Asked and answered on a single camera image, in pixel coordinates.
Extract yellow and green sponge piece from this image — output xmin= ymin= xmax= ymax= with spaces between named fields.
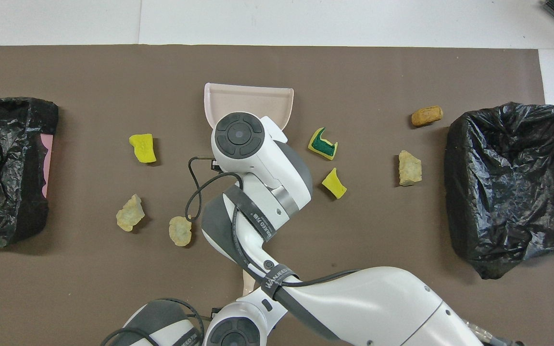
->
xmin=308 ymin=127 xmax=339 ymax=161

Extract small yellow sponge wedge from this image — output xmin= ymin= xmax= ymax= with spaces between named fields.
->
xmin=322 ymin=167 xmax=348 ymax=199

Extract beige plastic dustpan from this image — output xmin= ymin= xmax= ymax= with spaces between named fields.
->
xmin=203 ymin=83 xmax=294 ymax=133

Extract bread chunk with orange crust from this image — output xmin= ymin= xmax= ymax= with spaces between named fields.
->
xmin=169 ymin=216 xmax=193 ymax=247
xmin=116 ymin=194 xmax=145 ymax=232

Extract beige hand brush black bristles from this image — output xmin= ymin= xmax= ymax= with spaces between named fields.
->
xmin=241 ymin=268 xmax=258 ymax=297

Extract pale yellow sponge chunk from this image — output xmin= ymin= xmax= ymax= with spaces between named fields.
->
xmin=398 ymin=150 xmax=423 ymax=186

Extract large yellow sponge chunk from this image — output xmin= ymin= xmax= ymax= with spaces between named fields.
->
xmin=129 ymin=134 xmax=157 ymax=164

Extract orange brown sponge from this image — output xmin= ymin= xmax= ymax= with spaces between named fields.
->
xmin=411 ymin=106 xmax=444 ymax=127

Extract right black trash bag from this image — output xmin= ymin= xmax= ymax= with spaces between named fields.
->
xmin=444 ymin=102 xmax=554 ymax=280

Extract black trash bag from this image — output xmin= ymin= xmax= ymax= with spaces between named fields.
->
xmin=444 ymin=102 xmax=554 ymax=280
xmin=0 ymin=98 xmax=59 ymax=247

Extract left black trash bag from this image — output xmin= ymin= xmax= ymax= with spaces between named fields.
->
xmin=0 ymin=98 xmax=59 ymax=247

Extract brown table mat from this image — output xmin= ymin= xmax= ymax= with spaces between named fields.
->
xmin=0 ymin=45 xmax=554 ymax=346

